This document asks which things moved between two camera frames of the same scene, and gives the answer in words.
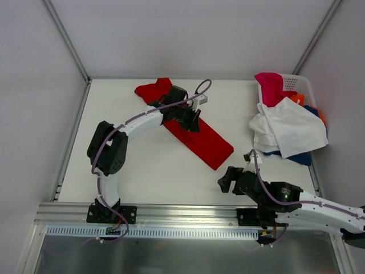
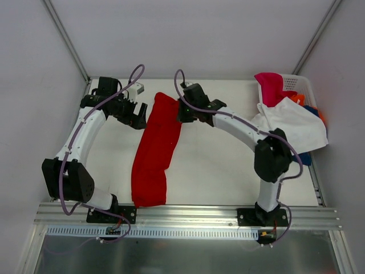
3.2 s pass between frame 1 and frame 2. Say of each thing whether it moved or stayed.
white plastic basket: stayed
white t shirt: stayed
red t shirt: moved
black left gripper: moved
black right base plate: stayed
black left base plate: stayed
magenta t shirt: stayed
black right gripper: moved
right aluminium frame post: stayed
